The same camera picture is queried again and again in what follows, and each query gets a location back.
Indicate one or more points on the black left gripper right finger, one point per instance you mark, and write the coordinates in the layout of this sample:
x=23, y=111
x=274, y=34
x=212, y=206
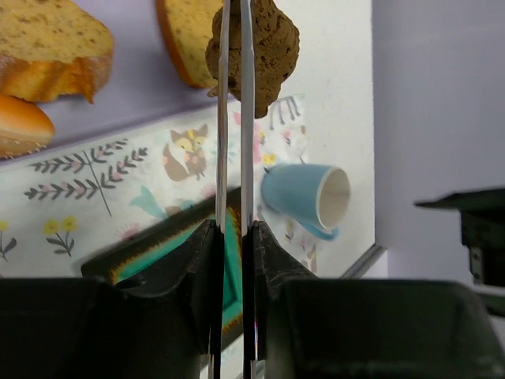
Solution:
x=310, y=327

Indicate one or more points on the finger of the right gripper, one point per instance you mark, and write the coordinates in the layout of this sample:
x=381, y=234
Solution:
x=482, y=231

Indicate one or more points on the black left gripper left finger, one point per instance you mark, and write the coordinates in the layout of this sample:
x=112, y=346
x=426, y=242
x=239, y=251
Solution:
x=152, y=325

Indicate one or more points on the metal serving tongs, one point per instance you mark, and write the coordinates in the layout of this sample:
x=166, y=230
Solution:
x=248, y=88

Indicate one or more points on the brown chocolate croissant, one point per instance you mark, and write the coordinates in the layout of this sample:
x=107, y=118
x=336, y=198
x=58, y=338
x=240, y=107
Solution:
x=276, y=49

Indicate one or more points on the sugared bread roll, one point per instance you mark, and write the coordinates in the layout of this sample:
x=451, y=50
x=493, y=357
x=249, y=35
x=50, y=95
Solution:
x=25, y=128

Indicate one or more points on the bread slice left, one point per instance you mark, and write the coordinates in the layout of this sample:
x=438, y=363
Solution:
x=51, y=49

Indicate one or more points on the bread slice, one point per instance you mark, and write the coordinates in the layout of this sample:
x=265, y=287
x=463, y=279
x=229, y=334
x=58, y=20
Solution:
x=51, y=49
x=186, y=27

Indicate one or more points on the bread slice right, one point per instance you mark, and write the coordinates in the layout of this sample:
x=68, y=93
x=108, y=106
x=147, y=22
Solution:
x=186, y=27

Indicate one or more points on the animal pattern placemat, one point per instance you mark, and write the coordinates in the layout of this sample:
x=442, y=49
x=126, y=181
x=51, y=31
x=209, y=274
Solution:
x=59, y=210

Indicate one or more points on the light blue mug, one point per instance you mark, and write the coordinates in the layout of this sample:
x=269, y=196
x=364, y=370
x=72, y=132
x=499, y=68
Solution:
x=317, y=196

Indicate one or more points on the purple tray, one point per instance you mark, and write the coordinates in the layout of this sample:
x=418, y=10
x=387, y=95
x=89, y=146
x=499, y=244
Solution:
x=143, y=83

